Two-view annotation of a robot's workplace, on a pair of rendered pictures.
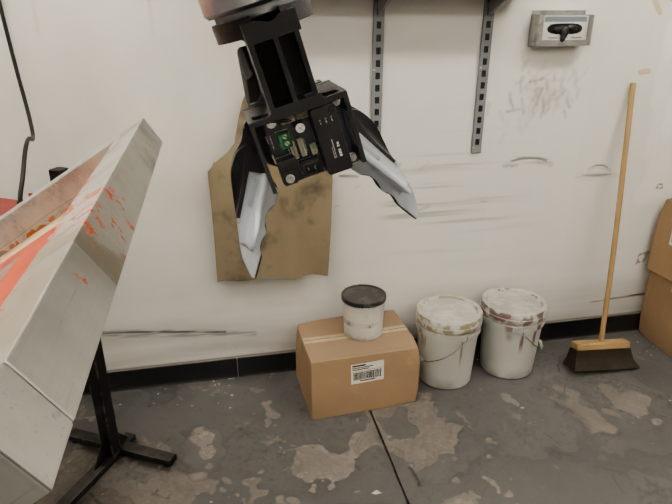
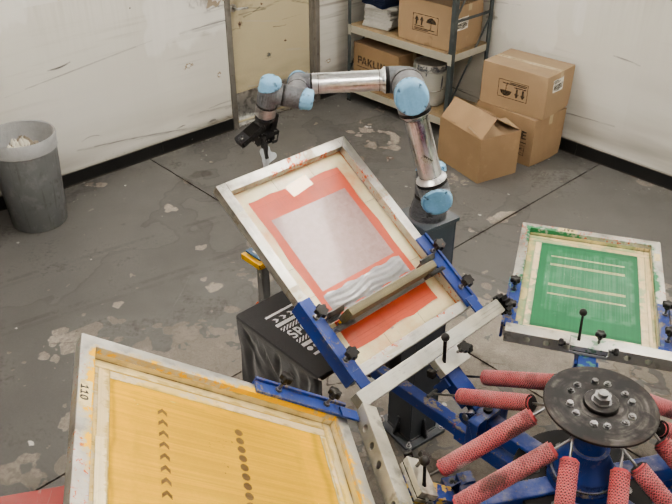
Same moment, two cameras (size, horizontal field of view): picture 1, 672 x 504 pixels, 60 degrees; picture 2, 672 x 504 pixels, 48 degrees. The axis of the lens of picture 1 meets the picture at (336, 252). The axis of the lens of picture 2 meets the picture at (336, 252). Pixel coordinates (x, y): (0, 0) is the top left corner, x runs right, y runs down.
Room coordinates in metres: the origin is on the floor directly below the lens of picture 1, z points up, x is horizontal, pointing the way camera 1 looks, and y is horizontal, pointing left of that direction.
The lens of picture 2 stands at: (1.54, 2.33, 2.75)
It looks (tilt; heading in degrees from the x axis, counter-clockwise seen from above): 33 degrees down; 239
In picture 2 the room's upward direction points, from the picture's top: straight up
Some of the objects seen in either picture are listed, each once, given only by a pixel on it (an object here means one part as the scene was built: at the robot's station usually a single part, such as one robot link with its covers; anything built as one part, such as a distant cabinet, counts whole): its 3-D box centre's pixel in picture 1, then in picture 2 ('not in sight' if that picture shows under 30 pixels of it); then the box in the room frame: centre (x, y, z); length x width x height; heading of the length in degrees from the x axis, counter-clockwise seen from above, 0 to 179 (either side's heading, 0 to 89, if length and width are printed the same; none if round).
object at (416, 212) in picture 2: not in sight; (428, 203); (-0.16, 0.27, 1.25); 0.15 x 0.15 x 0.10
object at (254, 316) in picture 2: not in sight; (319, 319); (0.40, 0.35, 0.95); 0.48 x 0.44 x 0.01; 102
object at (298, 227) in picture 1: (270, 166); not in sight; (2.41, 0.28, 1.06); 0.53 x 0.07 x 1.05; 102
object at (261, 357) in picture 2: not in sight; (281, 387); (0.60, 0.40, 0.74); 0.46 x 0.04 x 0.42; 102
